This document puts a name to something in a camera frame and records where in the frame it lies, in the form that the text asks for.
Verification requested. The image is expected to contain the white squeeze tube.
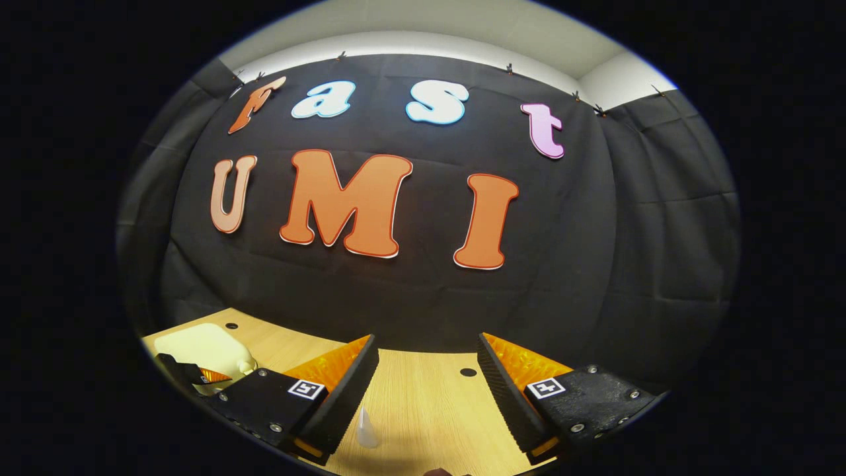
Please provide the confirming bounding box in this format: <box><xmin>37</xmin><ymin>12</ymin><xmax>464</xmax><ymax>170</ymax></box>
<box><xmin>357</xmin><ymin>408</ymin><xmax>381</xmax><ymax>449</ymax></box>

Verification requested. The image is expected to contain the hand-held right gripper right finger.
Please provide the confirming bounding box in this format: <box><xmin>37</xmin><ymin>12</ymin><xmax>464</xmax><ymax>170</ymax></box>
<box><xmin>477</xmin><ymin>333</ymin><xmax>662</xmax><ymax>463</ymax></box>

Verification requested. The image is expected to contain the pale yellow suitcase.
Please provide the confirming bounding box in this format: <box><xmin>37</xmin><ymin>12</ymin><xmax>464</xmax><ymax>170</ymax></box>
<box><xmin>153</xmin><ymin>323</ymin><xmax>258</xmax><ymax>396</ymax></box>

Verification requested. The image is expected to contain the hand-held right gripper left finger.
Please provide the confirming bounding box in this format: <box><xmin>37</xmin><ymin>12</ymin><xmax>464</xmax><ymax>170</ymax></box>
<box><xmin>198</xmin><ymin>334</ymin><xmax>381</xmax><ymax>467</ymax></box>

